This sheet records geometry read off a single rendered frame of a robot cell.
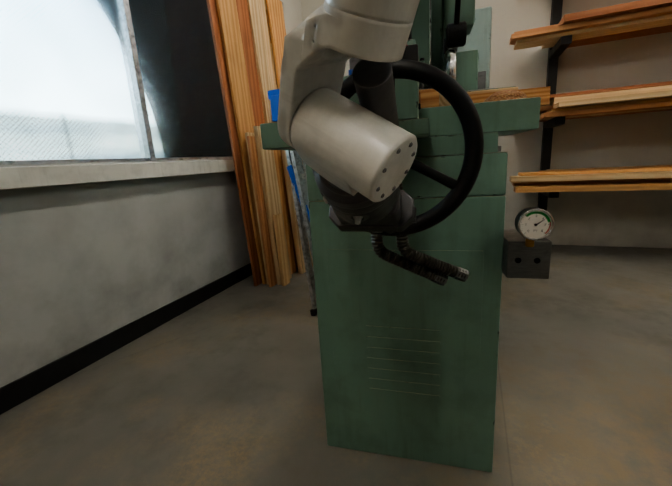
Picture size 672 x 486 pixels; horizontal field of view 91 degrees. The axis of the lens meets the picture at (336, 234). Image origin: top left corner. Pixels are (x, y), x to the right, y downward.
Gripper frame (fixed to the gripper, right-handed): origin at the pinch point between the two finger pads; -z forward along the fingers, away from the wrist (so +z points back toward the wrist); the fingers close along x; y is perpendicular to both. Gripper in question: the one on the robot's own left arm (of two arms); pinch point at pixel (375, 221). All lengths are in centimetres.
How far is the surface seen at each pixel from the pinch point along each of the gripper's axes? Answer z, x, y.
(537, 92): -24, 33, 40
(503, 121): -14.2, 22.7, 26.1
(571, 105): -158, 97, 133
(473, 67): -33, 20, 57
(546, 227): -19.1, 29.9, 5.3
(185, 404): -64, -73, -45
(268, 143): -14.6, -29.0, 25.1
